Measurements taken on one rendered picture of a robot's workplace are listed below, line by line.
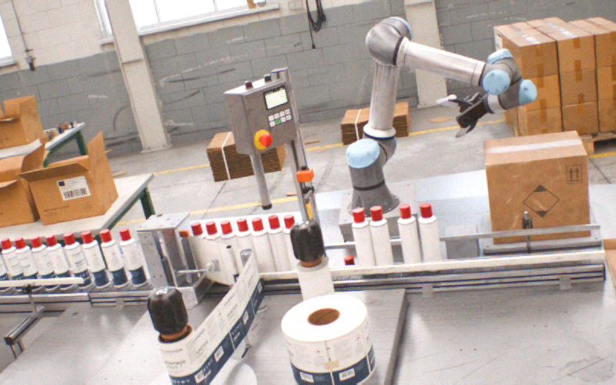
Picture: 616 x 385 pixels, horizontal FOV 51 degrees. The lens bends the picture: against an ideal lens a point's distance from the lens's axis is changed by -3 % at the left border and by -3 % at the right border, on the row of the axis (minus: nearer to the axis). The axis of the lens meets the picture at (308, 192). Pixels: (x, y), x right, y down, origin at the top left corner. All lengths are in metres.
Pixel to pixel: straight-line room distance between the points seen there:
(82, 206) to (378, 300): 2.01
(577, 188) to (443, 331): 0.63
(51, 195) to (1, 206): 0.36
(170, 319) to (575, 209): 1.25
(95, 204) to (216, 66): 4.32
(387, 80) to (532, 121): 3.03
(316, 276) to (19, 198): 2.32
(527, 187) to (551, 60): 3.15
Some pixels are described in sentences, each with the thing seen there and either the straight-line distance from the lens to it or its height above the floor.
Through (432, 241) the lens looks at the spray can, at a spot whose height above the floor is 0.98.
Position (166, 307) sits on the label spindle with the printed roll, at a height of 1.16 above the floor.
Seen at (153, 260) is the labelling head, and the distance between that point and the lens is 2.08.
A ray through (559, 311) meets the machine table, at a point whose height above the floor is 0.83.
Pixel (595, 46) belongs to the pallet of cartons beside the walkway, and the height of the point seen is 0.80.
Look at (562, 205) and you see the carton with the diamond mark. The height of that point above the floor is 0.96.
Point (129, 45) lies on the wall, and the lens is 7.81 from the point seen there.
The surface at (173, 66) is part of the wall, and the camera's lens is 7.74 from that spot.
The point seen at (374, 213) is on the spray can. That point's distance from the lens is 1.94.
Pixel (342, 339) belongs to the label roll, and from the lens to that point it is 1.50.
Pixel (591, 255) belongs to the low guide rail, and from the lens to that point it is 1.96.
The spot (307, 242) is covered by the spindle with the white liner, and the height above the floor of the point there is 1.14.
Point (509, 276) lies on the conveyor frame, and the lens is 1.97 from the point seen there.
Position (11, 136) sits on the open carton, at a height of 0.88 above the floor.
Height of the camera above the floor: 1.82
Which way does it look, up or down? 20 degrees down
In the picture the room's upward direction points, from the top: 12 degrees counter-clockwise
